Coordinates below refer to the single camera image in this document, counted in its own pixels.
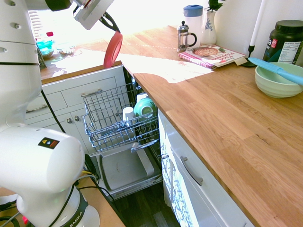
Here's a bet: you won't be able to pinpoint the green plant sprig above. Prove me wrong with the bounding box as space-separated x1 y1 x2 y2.
204 0 227 13

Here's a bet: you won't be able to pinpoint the black candle holder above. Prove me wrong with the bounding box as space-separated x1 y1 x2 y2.
242 44 258 68

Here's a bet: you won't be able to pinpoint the green bowl in rack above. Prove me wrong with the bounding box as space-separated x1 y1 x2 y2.
133 97 157 122

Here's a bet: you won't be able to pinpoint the grey dishwasher door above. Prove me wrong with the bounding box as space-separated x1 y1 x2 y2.
98 148 163 197

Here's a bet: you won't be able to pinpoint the green lidded food container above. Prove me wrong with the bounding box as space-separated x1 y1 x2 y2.
35 31 55 59

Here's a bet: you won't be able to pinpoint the red checked cookbook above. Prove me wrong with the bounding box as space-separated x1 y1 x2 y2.
178 44 247 70

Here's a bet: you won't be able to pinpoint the red round plate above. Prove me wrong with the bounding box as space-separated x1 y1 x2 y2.
103 31 124 69

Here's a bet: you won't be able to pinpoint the glass french press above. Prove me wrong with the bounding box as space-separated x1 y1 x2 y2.
176 20 198 53

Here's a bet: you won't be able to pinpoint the silver bar drawer handle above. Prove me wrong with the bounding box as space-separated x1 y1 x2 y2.
180 156 204 186
25 104 48 114
80 88 103 98

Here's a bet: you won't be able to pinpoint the white vase blue flowers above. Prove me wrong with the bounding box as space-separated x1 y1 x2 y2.
200 10 217 45

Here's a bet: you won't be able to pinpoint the light blue knife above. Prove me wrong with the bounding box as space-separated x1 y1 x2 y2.
248 57 303 86

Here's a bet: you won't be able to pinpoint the clear glass food container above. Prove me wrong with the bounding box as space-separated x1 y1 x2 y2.
56 42 76 56

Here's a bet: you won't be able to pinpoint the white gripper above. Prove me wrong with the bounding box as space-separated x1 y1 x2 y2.
72 0 122 33

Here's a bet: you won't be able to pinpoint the wooden robot mounting board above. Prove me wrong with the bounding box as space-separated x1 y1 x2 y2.
77 176 126 227

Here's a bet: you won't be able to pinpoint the white blue patterned dish towel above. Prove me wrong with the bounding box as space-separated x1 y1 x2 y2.
160 127 198 227

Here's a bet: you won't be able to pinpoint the metal wire dishwasher rack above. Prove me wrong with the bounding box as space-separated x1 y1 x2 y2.
81 83 160 154

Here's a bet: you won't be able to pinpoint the black protein powder jar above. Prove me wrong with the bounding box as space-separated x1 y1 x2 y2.
262 19 303 66

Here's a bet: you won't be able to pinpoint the white taper candle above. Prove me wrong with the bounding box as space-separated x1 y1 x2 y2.
250 0 272 47

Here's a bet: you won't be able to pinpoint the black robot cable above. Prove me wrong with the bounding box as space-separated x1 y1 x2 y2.
41 90 67 133

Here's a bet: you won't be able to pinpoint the white pitcher blue lid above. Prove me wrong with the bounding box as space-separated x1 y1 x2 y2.
183 4 204 46

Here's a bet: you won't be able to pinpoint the pale green mixing bowl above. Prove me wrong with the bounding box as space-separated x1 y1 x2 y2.
254 62 303 99

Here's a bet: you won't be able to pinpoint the white mug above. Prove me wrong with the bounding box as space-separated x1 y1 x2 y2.
122 106 135 127
136 92 149 103

